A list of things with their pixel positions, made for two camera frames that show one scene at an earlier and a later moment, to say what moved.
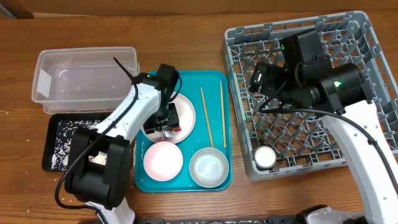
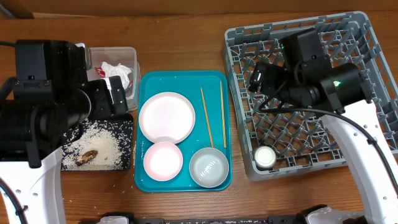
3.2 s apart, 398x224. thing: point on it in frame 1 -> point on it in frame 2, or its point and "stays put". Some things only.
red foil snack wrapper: (170, 132) -> (100, 71)
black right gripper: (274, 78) stays put
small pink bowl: (163, 161) stays put
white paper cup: (265, 157) stays put
